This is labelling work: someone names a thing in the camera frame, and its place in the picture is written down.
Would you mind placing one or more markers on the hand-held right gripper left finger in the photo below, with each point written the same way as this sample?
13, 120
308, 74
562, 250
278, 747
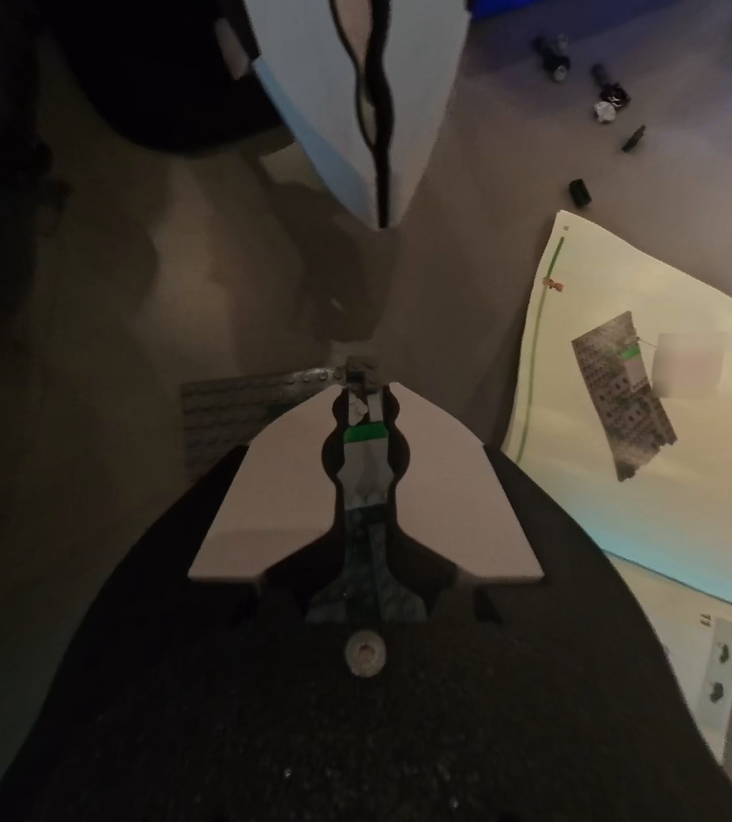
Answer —
269, 501

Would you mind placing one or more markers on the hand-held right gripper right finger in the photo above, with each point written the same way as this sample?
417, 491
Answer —
462, 501

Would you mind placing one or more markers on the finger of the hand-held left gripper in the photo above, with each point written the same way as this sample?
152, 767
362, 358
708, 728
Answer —
423, 64
314, 96

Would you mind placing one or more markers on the grey toy brick baseplate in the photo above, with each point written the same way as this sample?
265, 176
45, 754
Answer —
224, 417

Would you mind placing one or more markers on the building instruction booklet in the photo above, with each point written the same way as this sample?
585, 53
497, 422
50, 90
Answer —
597, 385

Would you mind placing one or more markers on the blue storage bin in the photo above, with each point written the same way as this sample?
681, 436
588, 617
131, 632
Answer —
494, 5

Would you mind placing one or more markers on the small black toy brick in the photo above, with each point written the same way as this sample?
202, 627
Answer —
560, 64
610, 87
542, 54
634, 139
581, 192

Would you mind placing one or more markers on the small white toy brick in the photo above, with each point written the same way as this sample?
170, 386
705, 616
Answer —
605, 110

